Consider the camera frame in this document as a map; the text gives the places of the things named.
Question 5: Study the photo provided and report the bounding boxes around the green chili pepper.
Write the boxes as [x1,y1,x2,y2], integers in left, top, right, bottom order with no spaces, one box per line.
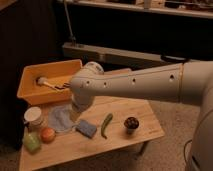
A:
[101,113,113,139]

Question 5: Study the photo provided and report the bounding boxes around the orange fruit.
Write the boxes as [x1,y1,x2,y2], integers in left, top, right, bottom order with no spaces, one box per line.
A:
[40,127,55,143]

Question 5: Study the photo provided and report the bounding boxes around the light blue cloth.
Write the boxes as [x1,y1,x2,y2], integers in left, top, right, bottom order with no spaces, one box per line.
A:
[48,105,75,133]

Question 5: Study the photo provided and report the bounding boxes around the yellow plastic bin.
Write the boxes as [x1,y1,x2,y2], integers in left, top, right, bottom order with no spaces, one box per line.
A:
[17,59,82,105]

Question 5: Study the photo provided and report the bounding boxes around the green pear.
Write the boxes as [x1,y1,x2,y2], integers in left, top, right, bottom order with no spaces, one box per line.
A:
[23,132,41,154]

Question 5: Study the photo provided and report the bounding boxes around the blue sponge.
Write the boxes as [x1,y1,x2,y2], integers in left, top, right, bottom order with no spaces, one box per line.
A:
[76,120,97,138]

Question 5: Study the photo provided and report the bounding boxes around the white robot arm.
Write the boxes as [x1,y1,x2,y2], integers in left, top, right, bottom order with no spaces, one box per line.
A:
[70,61,213,171]

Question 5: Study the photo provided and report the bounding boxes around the wooden low table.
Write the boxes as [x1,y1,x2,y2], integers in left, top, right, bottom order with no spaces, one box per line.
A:
[19,97,164,171]

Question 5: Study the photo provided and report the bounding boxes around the dish brush in bin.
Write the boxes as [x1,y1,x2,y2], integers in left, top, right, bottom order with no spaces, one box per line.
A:
[36,76,72,92]

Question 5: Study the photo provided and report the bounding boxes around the grey metal rail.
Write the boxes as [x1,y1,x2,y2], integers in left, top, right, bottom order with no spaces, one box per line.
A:
[62,42,193,68]

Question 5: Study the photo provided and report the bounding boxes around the white mug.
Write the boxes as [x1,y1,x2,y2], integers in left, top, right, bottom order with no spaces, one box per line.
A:
[24,106,44,131]

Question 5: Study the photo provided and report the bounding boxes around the black cable on floor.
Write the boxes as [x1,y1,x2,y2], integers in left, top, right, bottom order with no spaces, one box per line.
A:
[183,138,194,164]

